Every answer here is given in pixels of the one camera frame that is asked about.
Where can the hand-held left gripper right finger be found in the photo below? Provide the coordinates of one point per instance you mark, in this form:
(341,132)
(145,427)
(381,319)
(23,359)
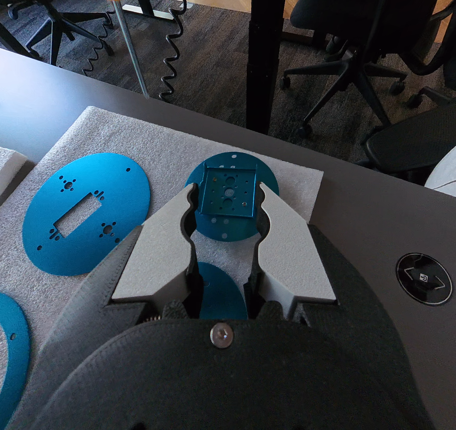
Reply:
(292,259)

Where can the blue square metal bracket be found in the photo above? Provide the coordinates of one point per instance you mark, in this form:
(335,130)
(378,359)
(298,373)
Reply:
(242,187)

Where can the person's white shirt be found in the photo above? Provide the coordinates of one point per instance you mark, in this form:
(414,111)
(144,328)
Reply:
(443,177)

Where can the white foam sheet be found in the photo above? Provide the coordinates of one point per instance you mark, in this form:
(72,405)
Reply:
(107,134)

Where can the round black desk button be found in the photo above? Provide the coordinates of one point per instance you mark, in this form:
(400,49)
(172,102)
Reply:
(424,278)

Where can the black desk leg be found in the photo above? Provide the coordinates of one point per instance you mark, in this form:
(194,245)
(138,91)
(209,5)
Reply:
(263,63)

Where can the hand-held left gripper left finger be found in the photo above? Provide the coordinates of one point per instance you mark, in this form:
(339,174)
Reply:
(156,259)

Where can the small blue round plate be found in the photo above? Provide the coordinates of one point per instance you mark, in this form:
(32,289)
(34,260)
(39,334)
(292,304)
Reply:
(231,228)
(221,294)

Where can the blue plate with rectangular hole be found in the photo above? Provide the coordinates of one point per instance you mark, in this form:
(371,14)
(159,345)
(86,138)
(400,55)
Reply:
(107,180)

